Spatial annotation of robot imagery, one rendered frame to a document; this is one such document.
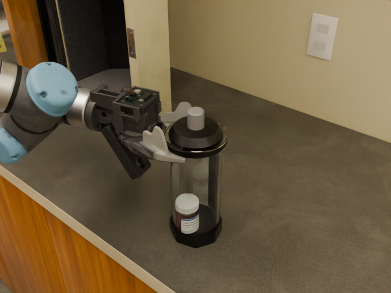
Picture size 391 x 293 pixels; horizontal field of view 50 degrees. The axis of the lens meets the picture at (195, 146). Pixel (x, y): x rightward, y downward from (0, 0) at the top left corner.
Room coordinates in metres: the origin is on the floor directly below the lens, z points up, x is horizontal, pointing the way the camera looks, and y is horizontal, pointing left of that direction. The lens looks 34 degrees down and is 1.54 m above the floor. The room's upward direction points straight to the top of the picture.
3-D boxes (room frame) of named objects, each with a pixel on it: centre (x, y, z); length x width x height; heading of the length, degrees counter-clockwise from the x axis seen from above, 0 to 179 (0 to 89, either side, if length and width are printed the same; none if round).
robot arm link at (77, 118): (0.69, 0.20, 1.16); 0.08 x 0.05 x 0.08; 155
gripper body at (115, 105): (0.65, 0.13, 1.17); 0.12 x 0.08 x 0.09; 65
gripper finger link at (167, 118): (0.65, 0.02, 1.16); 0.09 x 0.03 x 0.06; 90
